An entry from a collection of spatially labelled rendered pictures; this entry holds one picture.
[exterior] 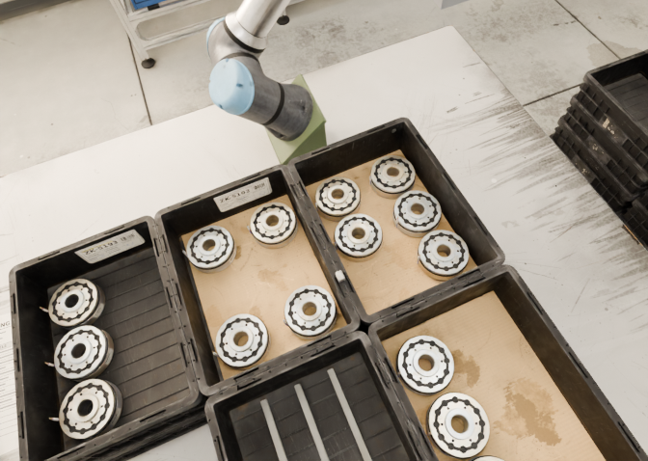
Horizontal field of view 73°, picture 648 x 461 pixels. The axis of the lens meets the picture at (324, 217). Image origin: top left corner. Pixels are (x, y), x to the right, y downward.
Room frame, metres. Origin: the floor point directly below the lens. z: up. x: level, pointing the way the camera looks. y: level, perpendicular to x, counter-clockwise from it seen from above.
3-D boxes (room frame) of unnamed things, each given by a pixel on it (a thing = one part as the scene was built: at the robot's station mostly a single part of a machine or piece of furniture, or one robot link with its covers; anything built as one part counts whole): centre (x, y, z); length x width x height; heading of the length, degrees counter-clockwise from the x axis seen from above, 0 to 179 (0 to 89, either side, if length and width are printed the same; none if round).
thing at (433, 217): (0.46, -0.20, 0.86); 0.10 x 0.10 x 0.01
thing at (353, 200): (0.52, -0.04, 0.86); 0.10 x 0.10 x 0.01
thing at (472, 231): (0.44, -0.13, 0.87); 0.40 x 0.30 x 0.11; 16
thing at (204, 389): (0.35, 0.16, 0.92); 0.40 x 0.30 x 0.02; 16
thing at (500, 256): (0.44, -0.13, 0.92); 0.40 x 0.30 x 0.02; 16
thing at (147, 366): (0.27, 0.45, 0.87); 0.40 x 0.30 x 0.11; 16
